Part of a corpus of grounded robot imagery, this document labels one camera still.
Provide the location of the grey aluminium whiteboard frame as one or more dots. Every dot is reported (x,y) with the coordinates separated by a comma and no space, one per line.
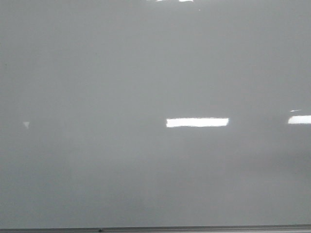
(296,228)

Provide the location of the white glossy whiteboard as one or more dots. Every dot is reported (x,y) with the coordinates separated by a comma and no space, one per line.
(145,113)

